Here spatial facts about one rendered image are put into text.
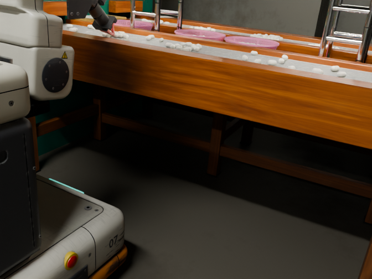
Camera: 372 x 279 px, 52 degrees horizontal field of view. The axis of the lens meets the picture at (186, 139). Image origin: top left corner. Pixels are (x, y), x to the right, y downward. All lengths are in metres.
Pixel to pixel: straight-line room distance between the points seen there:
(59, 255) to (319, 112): 0.90
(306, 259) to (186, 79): 0.88
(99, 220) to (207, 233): 0.60
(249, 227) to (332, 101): 0.78
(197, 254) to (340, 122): 0.76
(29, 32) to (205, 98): 0.63
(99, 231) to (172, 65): 0.64
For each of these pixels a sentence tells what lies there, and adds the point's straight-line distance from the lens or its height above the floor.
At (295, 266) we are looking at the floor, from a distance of 1.66.
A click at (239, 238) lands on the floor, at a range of 1.73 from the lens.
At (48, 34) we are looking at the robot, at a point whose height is 0.85.
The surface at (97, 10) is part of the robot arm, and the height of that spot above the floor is 0.87.
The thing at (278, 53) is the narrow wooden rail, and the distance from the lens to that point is 1.72.
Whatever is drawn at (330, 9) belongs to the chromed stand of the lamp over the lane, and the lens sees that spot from 1.73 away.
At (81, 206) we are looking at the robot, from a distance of 1.36.
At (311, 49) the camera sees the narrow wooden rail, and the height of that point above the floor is 0.75.
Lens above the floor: 1.02
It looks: 23 degrees down
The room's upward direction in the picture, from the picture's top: 5 degrees clockwise
